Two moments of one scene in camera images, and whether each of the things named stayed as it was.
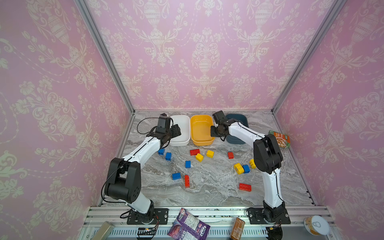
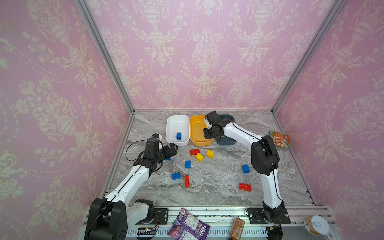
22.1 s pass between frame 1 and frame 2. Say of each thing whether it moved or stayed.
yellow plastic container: stayed
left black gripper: moved
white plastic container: stayed
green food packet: stayed
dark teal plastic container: moved
